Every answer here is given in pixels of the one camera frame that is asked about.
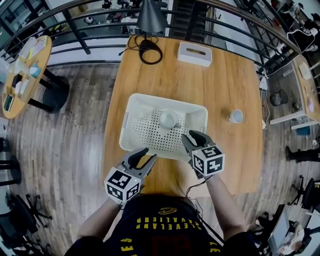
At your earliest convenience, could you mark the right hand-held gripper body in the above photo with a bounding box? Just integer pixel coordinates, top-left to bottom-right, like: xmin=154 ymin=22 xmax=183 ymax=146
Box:
xmin=187 ymin=144 xmax=226 ymax=180

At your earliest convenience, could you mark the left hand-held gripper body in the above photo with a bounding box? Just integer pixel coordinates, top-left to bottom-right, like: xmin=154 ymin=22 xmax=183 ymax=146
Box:
xmin=104 ymin=161 xmax=147 ymax=202

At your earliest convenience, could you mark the white perforated plastic basket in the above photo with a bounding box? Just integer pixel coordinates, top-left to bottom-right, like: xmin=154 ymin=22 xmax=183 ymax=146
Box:
xmin=119 ymin=93 xmax=209 ymax=161

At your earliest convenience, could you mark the white mug with handle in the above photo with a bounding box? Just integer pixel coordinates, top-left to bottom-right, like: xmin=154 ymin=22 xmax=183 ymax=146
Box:
xmin=159 ymin=109 xmax=183 ymax=130

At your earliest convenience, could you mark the white printed paper cup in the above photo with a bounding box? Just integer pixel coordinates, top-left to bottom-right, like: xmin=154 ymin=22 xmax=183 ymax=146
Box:
xmin=226 ymin=108 xmax=244 ymax=124

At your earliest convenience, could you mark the person's left forearm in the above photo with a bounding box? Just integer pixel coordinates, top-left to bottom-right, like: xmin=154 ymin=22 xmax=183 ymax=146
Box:
xmin=76 ymin=198 xmax=123 ymax=240

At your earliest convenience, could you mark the person's right forearm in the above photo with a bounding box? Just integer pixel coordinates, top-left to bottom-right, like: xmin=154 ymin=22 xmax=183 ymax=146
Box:
xmin=204 ymin=173 xmax=247 ymax=241

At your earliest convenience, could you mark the white tissue box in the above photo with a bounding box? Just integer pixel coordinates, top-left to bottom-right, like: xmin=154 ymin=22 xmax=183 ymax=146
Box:
xmin=177 ymin=41 xmax=213 ymax=68

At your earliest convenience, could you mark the person's dark jersey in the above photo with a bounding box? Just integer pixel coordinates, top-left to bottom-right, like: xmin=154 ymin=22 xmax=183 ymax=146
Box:
xmin=71 ymin=194 xmax=261 ymax=256

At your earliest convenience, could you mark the black mesh wastebasket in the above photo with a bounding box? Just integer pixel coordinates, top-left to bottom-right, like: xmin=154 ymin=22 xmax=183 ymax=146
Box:
xmin=270 ymin=89 xmax=289 ymax=106

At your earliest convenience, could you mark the round wooden table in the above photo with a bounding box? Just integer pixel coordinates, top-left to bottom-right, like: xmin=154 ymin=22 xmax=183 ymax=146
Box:
xmin=1 ymin=35 xmax=70 ymax=120

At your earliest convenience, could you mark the black computer monitor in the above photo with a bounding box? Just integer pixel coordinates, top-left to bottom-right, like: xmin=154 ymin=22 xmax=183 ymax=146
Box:
xmin=267 ymin=203 xmax=292 ymax=251

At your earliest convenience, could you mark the black office chair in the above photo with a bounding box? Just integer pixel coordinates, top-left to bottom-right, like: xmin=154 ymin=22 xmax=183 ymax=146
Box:
xmin=288 ymin=176 xmax=320 ymax=211
xmin=6 ymin=194 xmax=53 ymax=233

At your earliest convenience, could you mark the wooden table with white legs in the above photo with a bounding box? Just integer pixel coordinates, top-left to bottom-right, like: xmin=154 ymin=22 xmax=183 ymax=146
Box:
xmin=269 ymin=54 xmax=320 ymax=130

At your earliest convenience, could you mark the black staircase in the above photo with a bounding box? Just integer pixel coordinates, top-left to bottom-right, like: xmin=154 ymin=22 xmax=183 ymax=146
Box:
xmin=172 ymin=0 xmax=208 ymax=41

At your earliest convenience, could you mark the black round container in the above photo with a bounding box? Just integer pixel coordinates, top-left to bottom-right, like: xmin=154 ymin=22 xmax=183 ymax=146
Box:
xmin=0 ymin=137 xmax=11 ymax=153

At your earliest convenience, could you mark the black desk lamp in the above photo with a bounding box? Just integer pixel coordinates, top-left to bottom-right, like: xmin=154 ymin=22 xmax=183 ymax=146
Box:
xmin=117 ymin=0 xmax=169 ymax=65

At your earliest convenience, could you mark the clear plastic container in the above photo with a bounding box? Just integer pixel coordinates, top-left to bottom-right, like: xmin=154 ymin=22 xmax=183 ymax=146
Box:
xmin=19 ymin=37 xmax=37 ymax=57

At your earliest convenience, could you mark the black framed glass door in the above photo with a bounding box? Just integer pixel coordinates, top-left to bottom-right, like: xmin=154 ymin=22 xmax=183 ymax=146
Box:
xmin=0 ymin=2 xmax=48 ymax=36

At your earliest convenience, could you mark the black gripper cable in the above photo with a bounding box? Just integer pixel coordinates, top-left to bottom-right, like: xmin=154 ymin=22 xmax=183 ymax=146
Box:
xmin=186 ymin=178 xmax=225 ymax=242

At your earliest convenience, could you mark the white cable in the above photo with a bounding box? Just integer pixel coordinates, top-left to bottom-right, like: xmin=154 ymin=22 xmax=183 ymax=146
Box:
xmin=259 ymin=69 xmax=271 ymax=130

